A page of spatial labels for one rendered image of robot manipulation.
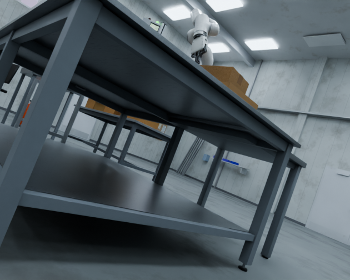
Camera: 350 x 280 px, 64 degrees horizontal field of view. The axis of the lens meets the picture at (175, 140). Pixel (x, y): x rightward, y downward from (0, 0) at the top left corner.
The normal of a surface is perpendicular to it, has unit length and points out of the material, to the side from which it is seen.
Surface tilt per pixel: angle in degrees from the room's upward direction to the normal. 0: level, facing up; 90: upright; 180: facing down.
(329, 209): 90
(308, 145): 90
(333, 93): 90
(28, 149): 90
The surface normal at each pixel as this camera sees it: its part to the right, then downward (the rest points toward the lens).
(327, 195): -0.68, -0.32
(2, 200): 0.63, 0.18
